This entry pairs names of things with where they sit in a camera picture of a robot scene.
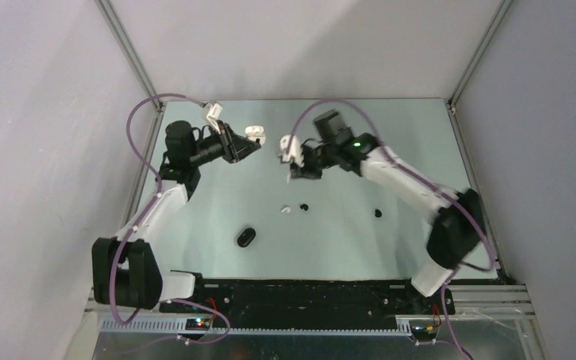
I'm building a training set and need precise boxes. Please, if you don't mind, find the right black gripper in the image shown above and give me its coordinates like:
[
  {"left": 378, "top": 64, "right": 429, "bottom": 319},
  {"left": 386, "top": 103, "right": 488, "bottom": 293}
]
[{"left": 289, "top": 142, "right": 338, "bottom": 181}]

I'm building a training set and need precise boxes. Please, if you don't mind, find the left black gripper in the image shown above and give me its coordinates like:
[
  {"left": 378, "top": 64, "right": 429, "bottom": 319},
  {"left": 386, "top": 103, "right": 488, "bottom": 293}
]
[{"left": 189, "top": 120, "right": 260, "bottom": 167}]

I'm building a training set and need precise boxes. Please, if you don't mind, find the white earbud charging case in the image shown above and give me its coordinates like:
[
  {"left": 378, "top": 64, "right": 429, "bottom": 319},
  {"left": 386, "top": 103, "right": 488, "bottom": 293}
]
[{"left": 244, "top": 125, "right": 266, "bottom": 146}]

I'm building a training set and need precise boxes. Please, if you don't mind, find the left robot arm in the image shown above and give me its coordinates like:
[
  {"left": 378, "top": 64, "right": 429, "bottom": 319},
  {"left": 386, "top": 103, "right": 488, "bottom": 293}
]
[{"left": 91, "top": 121, "right": 266, "bottom": 313}]

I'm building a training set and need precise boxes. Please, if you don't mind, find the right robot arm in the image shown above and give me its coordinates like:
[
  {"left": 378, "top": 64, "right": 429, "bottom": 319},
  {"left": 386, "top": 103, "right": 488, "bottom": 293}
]
[{"left": 279, "top": 109, "right": 487, "bottom": 314}]

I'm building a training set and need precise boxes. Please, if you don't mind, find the black charging case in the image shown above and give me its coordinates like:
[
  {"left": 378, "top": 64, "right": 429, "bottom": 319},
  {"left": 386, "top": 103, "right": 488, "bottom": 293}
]
[{"left": 235, "top": 227, "right": 257, "bottom": 248}]

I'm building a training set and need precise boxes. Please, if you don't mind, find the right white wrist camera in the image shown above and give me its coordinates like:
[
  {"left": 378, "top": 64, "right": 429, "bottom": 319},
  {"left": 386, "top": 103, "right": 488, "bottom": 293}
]
[{"left": 278, "top": 134, "right": 305, "bottom": 167}]

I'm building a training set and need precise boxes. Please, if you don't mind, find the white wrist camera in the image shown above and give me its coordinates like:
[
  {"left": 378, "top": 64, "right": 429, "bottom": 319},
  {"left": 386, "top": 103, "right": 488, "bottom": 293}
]
[
  {"left": 202, "top": 101, "right": 223, "bottom": 134},
  {"left": 278, "top": 134, "right": 305, "bottom": 167}
]

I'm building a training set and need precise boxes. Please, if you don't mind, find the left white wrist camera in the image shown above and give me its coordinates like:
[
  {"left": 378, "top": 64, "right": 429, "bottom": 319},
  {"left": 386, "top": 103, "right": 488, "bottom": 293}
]
[{"left": 202, "top": 101, "right": 223, "bottom": 134}]

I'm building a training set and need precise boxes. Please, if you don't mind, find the aluminium frame rail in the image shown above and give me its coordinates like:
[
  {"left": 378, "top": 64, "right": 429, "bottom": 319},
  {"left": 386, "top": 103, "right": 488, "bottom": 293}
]
[{"left": 84, "top": 285, "right": 536, "bottom": 336}]

